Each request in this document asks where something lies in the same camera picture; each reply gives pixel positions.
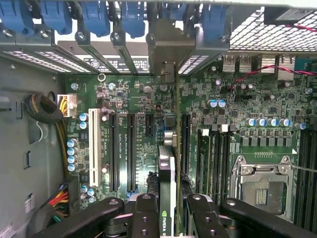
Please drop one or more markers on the white power connector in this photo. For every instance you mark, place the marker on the white power connector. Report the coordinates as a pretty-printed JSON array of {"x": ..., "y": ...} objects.
[{"x": 70, "y": 106}]

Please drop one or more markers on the open dark grey PC case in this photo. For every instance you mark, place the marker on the open dark grey PC case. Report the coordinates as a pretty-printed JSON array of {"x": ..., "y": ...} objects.
[{"x": 260, "y": 37}]

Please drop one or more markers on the blue card slot latch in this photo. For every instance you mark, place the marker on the blue card slot latch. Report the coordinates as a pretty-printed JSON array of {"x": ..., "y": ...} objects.
[
  {"x": 213, "y": 22},
  {"x": 132, "y": 19},
  {"x": 15, "y": 17},
  {"x": 95, "y": 19},
  {"x": 55, "y": 17},
  {"x": 173, "y": 10}
]

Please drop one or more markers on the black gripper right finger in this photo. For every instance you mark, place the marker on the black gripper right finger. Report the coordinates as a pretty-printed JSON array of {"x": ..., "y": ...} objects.
[{"x": 205, "y": 220}]

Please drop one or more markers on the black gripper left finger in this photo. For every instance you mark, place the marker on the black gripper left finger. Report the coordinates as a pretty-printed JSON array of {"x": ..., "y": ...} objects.
[{"x": 144, "y": 218}]

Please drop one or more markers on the white expansion slot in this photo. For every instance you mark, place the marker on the white expansion slot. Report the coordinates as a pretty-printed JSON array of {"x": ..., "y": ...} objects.
[{"x": 95, "y": 148}]

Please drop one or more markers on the metal CPU socket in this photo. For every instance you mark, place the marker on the metal CPU socket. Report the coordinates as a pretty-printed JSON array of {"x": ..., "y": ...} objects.
[{"x": 262, "y": 196}]

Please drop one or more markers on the black power connector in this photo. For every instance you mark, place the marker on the black power connector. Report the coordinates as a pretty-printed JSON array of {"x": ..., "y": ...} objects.
[{"x": 74, "y": 193}]

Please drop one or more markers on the black short expansion slot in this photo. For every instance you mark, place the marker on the black short expansion slot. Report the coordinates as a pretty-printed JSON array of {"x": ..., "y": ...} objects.
[{"x": 149, "y": 125}]

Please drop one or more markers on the green motherboard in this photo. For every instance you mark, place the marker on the green motherboard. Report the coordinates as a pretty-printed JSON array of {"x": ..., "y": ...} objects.
[{"x": 198, "y": 94}]

